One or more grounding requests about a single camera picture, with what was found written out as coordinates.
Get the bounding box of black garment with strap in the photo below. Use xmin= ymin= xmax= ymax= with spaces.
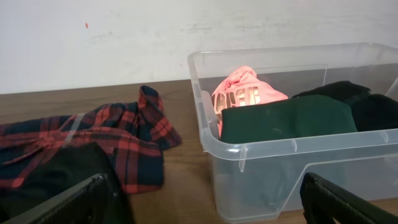
xmin=294 ymin=81 xmax=397 ymax=131

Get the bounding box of clear plastic storage bin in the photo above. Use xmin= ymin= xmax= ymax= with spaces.
xmin=188 ymin=43 xmax=397 ymax=223

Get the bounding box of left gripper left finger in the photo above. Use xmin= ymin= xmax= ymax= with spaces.
xmin=2 ymin=174 xmax=134 ymax=224

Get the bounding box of pink shirt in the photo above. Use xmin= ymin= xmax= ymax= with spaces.
xmin=211 ymin=66 xmax=288 ymax=136

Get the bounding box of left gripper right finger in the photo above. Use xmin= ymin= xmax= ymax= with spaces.
xmin=300 ymin=172 xmax=397 ymax=224

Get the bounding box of black crumpled garment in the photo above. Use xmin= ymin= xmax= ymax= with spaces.
xmin=0 ymin=142 xmax=125 ymax=223

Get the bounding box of dark green garment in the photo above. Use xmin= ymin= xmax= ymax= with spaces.
xmin=220 ymin=95 xmax=357 ymax=144

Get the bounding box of red navy plaid shirt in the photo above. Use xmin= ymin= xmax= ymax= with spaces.
xmin=1 ymin=85 xmax=182 ymax=194

